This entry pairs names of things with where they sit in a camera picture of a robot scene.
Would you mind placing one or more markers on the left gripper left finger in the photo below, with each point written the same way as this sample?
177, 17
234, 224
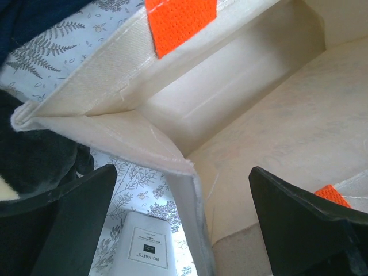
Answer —
57, 232

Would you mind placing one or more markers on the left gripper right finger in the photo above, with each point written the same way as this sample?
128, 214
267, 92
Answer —
305, 234

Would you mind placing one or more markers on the white rectangular lotion bottle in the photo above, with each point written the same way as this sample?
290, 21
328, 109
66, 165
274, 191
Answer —
145, 248

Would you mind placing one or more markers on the beige canvas bag orange handles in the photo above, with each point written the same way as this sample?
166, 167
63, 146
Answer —
204, 91

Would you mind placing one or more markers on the black floral pattern pillow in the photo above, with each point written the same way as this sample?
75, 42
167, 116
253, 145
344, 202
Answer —
33, 162

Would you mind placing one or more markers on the floral patterned tablecloth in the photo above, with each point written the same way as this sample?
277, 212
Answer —
35, 70

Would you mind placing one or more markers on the dark blue denim garment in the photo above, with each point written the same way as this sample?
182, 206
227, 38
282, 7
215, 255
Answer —
22, 20

